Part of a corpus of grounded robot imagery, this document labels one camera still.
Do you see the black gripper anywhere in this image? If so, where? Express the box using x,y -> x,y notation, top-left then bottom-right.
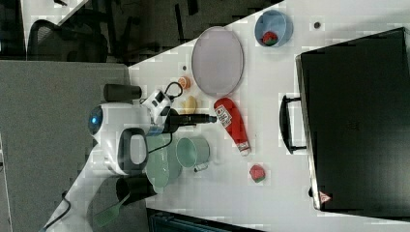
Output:
162,109 -> 218,133

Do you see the red plush ketchup bottle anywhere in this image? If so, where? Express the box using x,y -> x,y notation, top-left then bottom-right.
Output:
214,98 -> 250,157

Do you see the black robot base upper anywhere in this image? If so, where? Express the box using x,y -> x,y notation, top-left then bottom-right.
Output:
103,84 -> 142,102

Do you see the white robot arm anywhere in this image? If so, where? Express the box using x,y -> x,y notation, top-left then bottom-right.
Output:
39,102 -> 217,232

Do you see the green plastic strainer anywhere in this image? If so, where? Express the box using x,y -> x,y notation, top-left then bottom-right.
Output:
146,134 -> 182,193

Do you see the green mug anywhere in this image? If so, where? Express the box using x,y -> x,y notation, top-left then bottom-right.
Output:
176,136 -> 210,172

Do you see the orange slice toy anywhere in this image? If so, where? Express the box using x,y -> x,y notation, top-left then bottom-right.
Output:
178,76 -> 190,90

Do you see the purple round plate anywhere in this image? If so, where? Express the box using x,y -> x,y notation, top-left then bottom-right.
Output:
191,26 -> 244,97

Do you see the red strawberry toy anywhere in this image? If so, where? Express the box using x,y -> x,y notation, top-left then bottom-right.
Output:
249,164 -> 266,183

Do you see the red toy inside blue cup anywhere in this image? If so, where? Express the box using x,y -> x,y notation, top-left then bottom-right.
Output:
262,31 -> 278,46

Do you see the blue cup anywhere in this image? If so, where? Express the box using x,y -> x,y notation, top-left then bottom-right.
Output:
254,10 -> 293,47

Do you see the silver black toaster oven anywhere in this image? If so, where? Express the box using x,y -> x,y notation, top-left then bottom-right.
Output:
295,27 -> 410,221

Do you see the black office chair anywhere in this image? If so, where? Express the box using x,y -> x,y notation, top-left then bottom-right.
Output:
27,19 -> 108,63

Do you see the black cable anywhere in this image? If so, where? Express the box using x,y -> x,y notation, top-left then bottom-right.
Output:
163,81 -> 184,101

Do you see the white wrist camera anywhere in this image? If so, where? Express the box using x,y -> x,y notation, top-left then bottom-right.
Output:
142,90 -> 172,125

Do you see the blue metal frame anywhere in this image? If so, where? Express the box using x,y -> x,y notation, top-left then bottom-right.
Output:
147,208 -> 262,232

